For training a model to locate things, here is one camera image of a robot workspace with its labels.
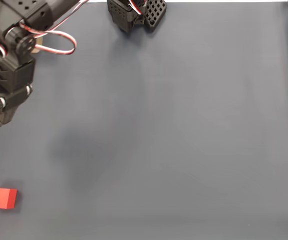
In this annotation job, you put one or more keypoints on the dark grey-blue table mat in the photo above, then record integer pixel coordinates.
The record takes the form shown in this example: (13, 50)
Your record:
(171, 125)

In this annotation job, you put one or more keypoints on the red cube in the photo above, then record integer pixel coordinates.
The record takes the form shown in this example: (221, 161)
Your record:
(1, 197)

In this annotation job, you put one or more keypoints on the beige box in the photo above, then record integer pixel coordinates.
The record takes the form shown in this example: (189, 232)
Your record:
(39, 42)

